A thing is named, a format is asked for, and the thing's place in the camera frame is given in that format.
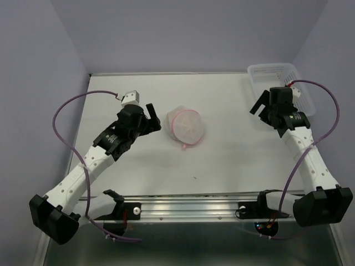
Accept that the white plastic basket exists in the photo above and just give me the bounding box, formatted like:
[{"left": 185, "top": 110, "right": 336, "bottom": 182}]
[{"left": 247, "top": 63, "right": 316, "bottom": 117}]

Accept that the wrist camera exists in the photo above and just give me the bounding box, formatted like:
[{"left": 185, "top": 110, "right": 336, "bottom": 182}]
[
  {"left": 121, "top": 90, "right": 140, "bottom": 107},
  {"left": 287, "top": 83, "right": 301, "bottom": 105}
]

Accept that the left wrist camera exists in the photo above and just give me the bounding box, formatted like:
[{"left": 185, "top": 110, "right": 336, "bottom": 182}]
[{"left": 121, "top": 90, "right": 140, "bottom": 107}]

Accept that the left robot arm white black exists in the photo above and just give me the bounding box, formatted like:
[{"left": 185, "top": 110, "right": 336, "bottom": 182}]
[{"left": 29, "top": 104, "right": 161, "bottom": 245}]

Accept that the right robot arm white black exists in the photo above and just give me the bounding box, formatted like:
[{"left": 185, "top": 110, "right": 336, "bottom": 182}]
[{"left": 250, "top": 86, "right": 353, "bottom": 227}]

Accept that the aluminium mounting rail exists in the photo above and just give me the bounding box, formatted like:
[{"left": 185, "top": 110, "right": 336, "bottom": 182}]
[{"left": 77, "top": 192, "right": 296, "bottom": 222}]

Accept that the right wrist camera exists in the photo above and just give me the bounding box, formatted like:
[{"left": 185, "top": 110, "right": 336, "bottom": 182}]
[{"left": 287, "top": 83, "right": 301, "bottom": 105}]

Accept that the white mesh laundry bag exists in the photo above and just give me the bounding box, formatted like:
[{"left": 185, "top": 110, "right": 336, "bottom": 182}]
[{"left": 165, "top": 105, "right": 205, "bottom": 150}]

